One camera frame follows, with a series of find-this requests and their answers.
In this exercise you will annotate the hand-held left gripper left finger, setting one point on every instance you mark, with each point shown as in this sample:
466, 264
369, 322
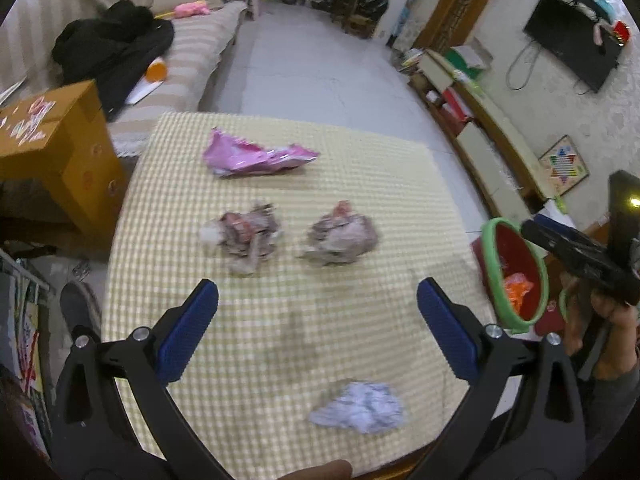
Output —
187, 332

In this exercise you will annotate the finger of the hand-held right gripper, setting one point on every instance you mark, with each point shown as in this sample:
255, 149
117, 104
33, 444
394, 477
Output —
600, 277
560, 240

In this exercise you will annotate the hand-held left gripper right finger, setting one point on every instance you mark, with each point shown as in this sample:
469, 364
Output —
447, 332

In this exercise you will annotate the green rimmed red bin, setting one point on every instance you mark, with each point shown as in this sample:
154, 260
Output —
520, 255

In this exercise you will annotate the orange snack wrapper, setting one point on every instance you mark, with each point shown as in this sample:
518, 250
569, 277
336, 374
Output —
517, 287

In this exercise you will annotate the person's right hand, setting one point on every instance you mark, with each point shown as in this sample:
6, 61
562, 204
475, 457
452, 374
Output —
617, 332

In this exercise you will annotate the person's left hand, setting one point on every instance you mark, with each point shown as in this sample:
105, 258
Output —
320, 471

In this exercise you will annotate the small green toy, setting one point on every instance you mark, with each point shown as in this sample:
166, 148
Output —
560, 203

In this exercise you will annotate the star checkers board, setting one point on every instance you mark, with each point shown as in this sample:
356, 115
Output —
564, 166

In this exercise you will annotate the black shoe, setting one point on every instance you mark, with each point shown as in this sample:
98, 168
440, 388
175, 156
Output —
77, 310

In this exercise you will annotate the yellow checked tablecloth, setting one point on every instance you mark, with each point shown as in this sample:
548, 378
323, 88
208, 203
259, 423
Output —
300, 320

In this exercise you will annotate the crumpled pinkish paper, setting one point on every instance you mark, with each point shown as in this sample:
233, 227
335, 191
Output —
245, 235
342, 235

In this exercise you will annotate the crumpled white paper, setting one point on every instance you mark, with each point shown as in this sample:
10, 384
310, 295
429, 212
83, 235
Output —
360, 407

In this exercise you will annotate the long cream TV cabinet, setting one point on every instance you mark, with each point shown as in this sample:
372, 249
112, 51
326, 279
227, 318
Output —
495, 110

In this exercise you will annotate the red folder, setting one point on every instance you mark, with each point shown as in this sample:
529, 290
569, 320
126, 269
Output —
456, 105

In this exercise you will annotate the white metal rack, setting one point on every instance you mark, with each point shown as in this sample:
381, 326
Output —
25, 272

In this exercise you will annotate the pink foil wrapper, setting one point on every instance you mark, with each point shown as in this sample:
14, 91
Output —
245, 155

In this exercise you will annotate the black flat television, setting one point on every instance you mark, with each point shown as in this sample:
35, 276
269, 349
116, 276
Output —
570, 40

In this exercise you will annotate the brown stickered cardboard box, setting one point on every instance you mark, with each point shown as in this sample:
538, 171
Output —
60, 145

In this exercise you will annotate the beige covered sofa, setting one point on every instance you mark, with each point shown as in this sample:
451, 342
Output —
210, 50

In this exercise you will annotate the wooden stool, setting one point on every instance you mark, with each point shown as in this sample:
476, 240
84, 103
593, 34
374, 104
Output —
360, 24

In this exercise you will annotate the black coat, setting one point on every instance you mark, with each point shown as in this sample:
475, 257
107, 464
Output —
115, 45

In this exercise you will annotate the pink plush toy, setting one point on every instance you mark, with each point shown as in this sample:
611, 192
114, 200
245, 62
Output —
191, 9

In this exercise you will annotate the wooden door frame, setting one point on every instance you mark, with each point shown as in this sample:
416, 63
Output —
450, 5

